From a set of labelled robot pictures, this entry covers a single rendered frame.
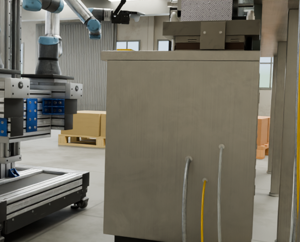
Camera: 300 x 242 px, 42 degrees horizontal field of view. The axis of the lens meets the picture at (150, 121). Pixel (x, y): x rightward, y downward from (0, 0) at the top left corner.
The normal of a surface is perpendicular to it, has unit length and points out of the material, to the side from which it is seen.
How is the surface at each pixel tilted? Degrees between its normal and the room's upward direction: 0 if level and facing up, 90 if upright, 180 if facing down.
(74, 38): 90
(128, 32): 90
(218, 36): 90
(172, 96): 90
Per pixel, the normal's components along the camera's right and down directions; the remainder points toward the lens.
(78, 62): -0.34, 0.04
